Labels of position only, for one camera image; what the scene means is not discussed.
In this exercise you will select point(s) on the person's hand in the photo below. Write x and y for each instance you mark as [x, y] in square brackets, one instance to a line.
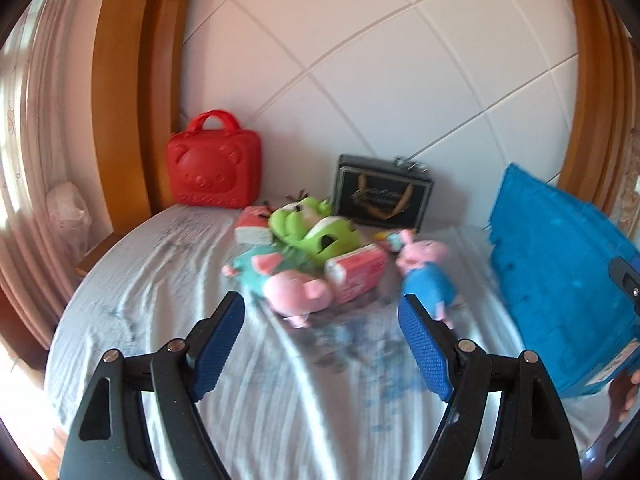
[623, 392]

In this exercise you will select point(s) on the pink pig plush blue body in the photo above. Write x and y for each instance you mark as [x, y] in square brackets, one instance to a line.
[420, 264]

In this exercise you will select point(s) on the blue plastic storage crate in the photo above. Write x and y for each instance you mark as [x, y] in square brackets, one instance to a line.
[551, 254]

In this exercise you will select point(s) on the green frog plush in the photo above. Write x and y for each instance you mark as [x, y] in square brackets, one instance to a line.
[309, 226]

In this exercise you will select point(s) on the pink tissue pack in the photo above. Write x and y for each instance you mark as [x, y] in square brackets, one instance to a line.
[353, 274]

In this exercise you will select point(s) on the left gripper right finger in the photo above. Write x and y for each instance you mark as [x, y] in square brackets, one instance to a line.
[532, 437]

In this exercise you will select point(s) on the red white bird plush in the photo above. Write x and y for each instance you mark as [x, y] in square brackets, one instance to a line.
[252, 227]

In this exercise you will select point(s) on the black gift bag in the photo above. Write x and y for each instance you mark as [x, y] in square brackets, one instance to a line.
[377, 192]

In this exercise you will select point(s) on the red bear plastic case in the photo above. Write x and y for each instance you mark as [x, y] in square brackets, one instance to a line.
[215, 162]

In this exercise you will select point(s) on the white striped bed sheet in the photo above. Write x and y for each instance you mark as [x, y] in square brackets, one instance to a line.
[341, 399]

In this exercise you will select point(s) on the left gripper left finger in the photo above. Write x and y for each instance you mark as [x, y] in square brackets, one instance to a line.
[109, 437]

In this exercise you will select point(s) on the pink pig plush green dress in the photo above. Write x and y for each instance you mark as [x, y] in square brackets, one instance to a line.
[268, 273]

